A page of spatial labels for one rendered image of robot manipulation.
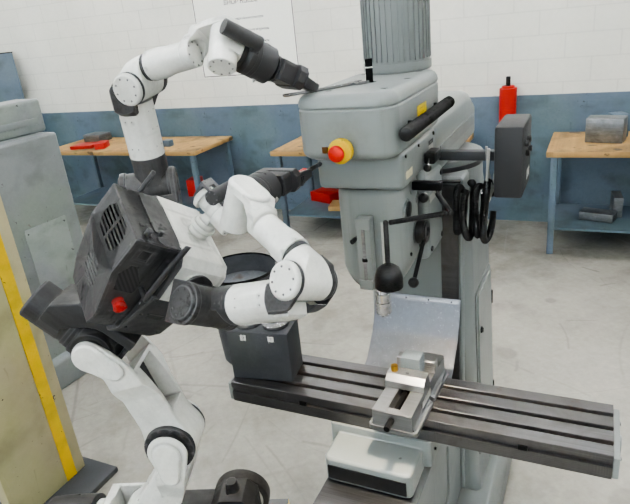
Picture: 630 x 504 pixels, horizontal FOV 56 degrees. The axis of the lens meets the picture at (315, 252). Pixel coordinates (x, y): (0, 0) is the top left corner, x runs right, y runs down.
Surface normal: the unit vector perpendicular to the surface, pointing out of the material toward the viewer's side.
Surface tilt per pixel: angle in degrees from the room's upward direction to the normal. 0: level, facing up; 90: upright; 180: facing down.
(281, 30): 90
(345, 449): 0
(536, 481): 0
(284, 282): 66
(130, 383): 90
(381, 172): 90
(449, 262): 90
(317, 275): 70
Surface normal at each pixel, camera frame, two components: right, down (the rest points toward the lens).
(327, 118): -0.41, 0.38
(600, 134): -0.59, 0.36
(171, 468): -0.06, 0.38
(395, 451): -0.10, -0.92
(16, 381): 0.90, 0.07
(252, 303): -0.63, -0.07
